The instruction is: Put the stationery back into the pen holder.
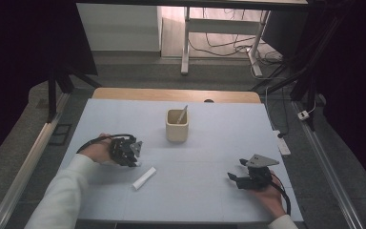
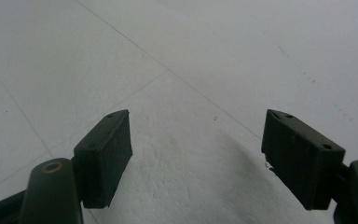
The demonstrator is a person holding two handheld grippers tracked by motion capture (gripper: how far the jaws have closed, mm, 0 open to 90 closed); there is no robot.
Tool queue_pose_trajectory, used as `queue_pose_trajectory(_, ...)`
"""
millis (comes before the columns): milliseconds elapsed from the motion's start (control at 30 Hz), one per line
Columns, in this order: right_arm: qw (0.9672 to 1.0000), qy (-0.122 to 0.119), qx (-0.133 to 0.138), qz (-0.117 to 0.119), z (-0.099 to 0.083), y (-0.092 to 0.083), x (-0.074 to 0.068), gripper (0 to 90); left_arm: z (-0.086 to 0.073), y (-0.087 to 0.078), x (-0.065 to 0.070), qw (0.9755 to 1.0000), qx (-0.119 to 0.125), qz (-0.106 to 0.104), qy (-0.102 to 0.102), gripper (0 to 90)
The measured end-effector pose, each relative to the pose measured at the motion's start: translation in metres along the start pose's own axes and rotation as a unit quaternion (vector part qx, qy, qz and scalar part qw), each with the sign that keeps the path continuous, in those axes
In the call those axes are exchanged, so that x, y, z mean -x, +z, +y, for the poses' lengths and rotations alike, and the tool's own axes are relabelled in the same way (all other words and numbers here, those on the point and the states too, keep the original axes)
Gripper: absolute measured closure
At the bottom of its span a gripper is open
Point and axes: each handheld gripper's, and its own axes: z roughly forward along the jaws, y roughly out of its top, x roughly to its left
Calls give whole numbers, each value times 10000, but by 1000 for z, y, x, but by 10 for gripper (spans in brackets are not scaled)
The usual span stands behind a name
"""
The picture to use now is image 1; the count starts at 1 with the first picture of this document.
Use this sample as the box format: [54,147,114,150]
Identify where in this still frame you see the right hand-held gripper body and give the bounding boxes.
[234,154,280,192]

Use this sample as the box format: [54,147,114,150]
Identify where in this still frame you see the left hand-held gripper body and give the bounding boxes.
[109,135,143,168]

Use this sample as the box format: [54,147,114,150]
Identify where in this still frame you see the white tube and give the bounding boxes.
[132,166,157,191]

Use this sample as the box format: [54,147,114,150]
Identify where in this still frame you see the beige pen holder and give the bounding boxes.
[165,109,190,143]

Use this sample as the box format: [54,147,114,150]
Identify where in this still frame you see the white and clear pen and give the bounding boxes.
[176,104,189,125]

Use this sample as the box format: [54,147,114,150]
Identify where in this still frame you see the person's left hand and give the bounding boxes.
[78,133,122,166]

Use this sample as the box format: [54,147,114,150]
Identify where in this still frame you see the person's right hand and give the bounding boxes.
[249,173,287,220]

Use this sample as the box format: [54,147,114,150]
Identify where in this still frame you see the white power strip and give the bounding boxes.
[272,129,292,156]

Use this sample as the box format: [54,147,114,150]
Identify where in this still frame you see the wooden table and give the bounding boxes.
[91,87,262,105]

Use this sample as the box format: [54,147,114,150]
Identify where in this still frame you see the small white adapter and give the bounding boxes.
[297,109,311,121]

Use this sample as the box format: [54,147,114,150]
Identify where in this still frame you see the black tripod stand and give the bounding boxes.
[46,63,103,123]

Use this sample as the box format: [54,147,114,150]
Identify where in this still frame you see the black metal stand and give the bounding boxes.
[251,12,347,103]

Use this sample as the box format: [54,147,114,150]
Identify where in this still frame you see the white cabinet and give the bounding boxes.
[75,3,163,52]

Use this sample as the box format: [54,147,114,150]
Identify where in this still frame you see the dark curtain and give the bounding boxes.
[0,0,98,173]
[308,0,366,198]

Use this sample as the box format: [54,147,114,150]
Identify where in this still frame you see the dark monitor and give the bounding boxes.
[261,10,309,58]

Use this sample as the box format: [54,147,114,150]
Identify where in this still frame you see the black overhead bar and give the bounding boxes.
[75,0,325,10]

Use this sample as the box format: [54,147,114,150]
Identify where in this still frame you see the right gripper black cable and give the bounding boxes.
[269,172,293,216]

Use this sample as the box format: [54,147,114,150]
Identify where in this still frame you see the black plug cable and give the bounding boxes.
[276,85,291,139]

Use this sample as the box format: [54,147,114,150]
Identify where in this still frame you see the aluminium rail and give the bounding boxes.
[0,92,72,229]
[292,101,366,229]

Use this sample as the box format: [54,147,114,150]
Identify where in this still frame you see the black floor cable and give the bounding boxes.
[189,8,284,65]

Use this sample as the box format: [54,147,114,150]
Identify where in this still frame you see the white desk frame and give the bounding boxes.
[180,6,272,78]

